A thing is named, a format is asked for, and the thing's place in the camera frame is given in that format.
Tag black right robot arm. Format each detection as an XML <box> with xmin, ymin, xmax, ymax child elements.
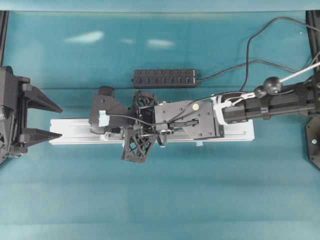
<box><xmin>122</xmin><ymin>74</ymin><xmax>320</xmax><ymax>163</ymax></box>

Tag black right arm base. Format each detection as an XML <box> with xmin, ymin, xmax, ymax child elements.
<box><xmin>304</xmin><ymin>116</ymin><xmax>320</xmax><ymax>170</ymax></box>

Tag black multiport USB hub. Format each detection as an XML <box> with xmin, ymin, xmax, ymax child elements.
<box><xmin>132</xmin><ymin>69</ymin><xmax>198</xmax><ymax>89</ymax></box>

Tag black right frame post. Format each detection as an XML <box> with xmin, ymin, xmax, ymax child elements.
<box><xmin>306</xmin><ymin>10</ymin><xmax>320</xmax><ymax>64</ymax></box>

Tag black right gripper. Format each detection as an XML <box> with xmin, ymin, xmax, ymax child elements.
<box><xmin>121</xmin><ymin>90</ymin><xmax>224</xmax><ymax>163</ymax></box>

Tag black frame post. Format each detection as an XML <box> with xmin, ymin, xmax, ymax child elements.
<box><xmin>0</xmin><ymin>10</ymin><xmax>9</xmax><ymax>66</ymax></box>
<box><xmin>306</xmin><ymin>10</ymin><xmax>320</xmax><ymax>64</ymax></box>

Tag black left frame post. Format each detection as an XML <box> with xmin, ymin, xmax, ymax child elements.
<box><xmin>0</xmin><ymin>10</ymin><xmax>9</xmax><ymax>66</ymax></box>

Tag aluminium extrusion rail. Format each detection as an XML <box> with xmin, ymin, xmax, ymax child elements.
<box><xmin>49</xmin><ymin>118</ymin><xmax>255</xmax><ymax>145</ymax></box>

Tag black USB cable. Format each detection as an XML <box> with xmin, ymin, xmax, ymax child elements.
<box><xmin>196</xmin><ymin>16</ymin><xmax>320</xmax><ymax>92</ymax></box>

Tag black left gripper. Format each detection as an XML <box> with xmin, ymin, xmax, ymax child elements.
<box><xmin>0</xmin><ymin>66</ymin><xmax>63</xmax><ymax>163</ymax></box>

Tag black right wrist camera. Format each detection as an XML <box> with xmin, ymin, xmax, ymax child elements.
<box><xmin>88</xmin><ymin>86</ymin><xmax>133</xmax><ymax>135</ymax></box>

